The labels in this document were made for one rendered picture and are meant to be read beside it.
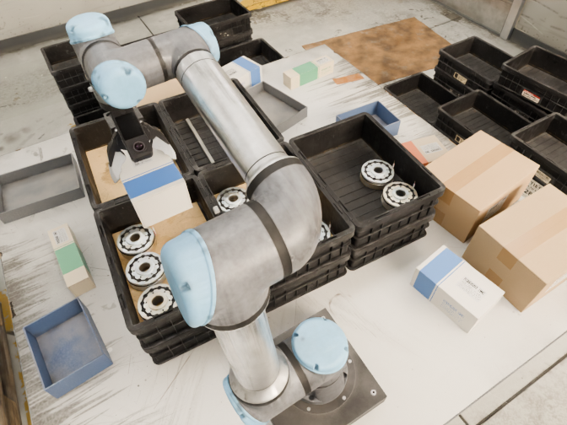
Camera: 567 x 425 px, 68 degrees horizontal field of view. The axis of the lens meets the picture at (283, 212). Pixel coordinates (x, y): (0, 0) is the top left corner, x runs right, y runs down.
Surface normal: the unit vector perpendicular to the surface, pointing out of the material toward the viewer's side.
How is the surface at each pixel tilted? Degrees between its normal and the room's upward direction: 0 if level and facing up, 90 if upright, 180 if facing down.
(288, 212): 18
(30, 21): 90
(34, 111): 0
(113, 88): 89
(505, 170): 0
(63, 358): 0
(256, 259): 48
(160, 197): 90
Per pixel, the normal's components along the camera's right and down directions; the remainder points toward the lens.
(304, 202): 0.51, -0.43
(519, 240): -0.03, -0.63
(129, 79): 0.52, 0.66
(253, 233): 0.12, -0.38
